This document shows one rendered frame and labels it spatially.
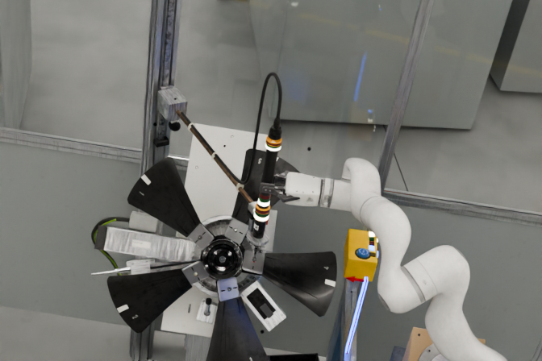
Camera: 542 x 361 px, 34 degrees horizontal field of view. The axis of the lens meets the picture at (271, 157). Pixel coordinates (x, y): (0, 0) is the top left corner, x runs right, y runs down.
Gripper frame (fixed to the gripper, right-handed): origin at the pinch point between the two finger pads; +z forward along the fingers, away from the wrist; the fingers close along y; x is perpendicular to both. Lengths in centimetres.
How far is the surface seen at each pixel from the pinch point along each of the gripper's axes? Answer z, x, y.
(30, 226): 91, -95, 70
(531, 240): -107, -60, 70
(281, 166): -3.5, -5.7, 17.1
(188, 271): 19.1, -34.3, -5.2
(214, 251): 12.3, -25.7, -3.5
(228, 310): 5.2, -41.3, -11.6
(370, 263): -39, -42, 21
